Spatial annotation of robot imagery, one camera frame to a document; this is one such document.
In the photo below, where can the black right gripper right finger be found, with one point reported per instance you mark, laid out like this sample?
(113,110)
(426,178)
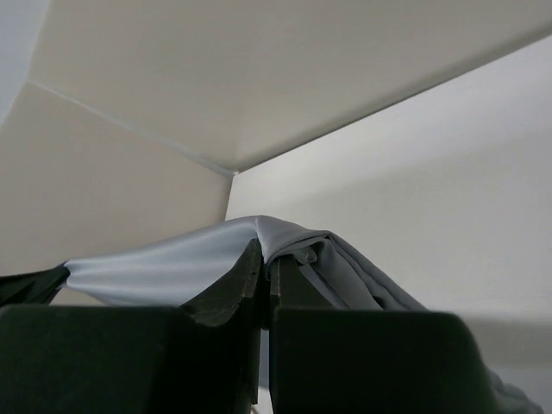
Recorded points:
(325,360)

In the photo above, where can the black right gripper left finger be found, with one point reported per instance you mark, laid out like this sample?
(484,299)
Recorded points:
(200,357)

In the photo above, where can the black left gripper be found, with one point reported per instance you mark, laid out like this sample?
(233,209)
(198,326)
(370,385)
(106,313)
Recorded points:
(32,288)

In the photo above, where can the grey cloth placemat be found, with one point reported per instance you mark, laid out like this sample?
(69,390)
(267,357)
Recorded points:
(176,270)

